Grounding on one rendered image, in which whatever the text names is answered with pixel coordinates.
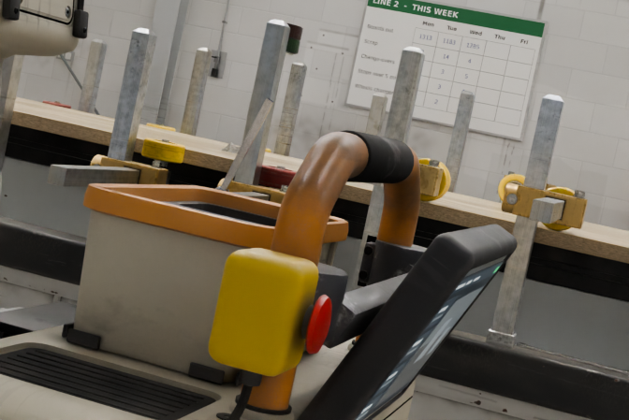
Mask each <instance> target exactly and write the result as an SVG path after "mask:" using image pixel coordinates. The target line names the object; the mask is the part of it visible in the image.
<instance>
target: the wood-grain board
mask: <svg viewBox="0 0 629 420"><path fill-rule="evenodd" d="M114 120H115V119H114V118H110V117H106V116H101V115H96V114H93V113H88V112H84V111H79V110H75V109H68V108H63V107H58V106H55V105H50V104H46V103H41V102H37V101H33V100H29V99H24V98H19V97H16V100H15V105H14V110H13V115H12V120H11V124H15V125H18V126H23V127H27V128H32V129H36V130H39V131H44V132H48V133H53V134H56V135H61V136H65V137H69V138H76V139H81V140H85V141H89V142H93V143H97V144H102V145H106V146H109V145H110V139H111V134H112V129H113V125H114ZM145 138H153V139H159V140H162V139H167V140H169V142H172V143H177V144H181V145H183V146H185V151H184V156H183V163H185V164H189V165H193V166H197V167H205V168H209V169H213V170H218V171H222V172H226V173H228V171H229V169H230V167H231V165H232V163H233V161H234V159H235V157H236V155H237V154H236V153H232V152H223V151H222V149H224V148H225V146H227V145H228V144H229V143H225V142H221V141H216V140H212V139H207V138H200V137H195V136H191V135H186V134H183V133H178V132H174V131H169V130H165V129H161V128H156V127H152V126H148V125H144V124H140V125H139V130H138V134H137V139H136V144H135V149H134V152H139V153H142V148H143V143H144V139H145ZM302 162H303V160H301V159H298V158H293V157H289V156H284V155H281V154H276V153H271V152H265V154H264V159H263V164H262V165H267V166H273V167H277V166H281V167H285V168H286V169H290V170H294V171H298V169H299V168H300V165H301V164H302ZM372 192H373V185H371V184H368V183H363V182H348V181H347V182H346V184H345V186H344V188H343V190H342V191H341V193H340V195H339V197H338V198H341V199H346V200H350V201H354V202H358V203H362V204H367V205H370V201H371V196H372ZM418 216H420V217H425V218H429V219H433V220H437V221H441V222H446V223H450V224H457V225H461V226H466V227H470V228H473V227H479V226H483V225H488V224H497V225H499V226H501V227H502V228H503V229H505V230H506V231H507V232H509V233H510V234H511V235H512V234H513V230H514V225H515V222H516V217H517V215H514V214H512V213H508V212H504V211H502V203H498V202H494V201H489V200H485V199H481V198H476V197H472V196H465V195H460V194H455V193H451V192H446V193H445V194H444V195H443V196H442V197H441V198H439V199H437V200H433V201H420V207H419V214H418ZM534 242H536V243H540V244H545V245H548V246H553V247H557V248H561V249H566V250H569V251H574V252H578V253H585V254H589V255H594V256H598V257H603V258H606V259H610V260H615V261H619V262H623V263H627V264H629V231H626V230H621V229H618V228H613V227H609V226H604V225H599V224H592V223H588V222H583V225H582V227H581V228H580V229H577V228H574V227H571V228H570V229H567V230H564V231H555V230H551V229H549V228H547V227H546V226H544V225H543V224H542V223H541V222H538V224H537V228H536V232H535V237H534Z"/></svg>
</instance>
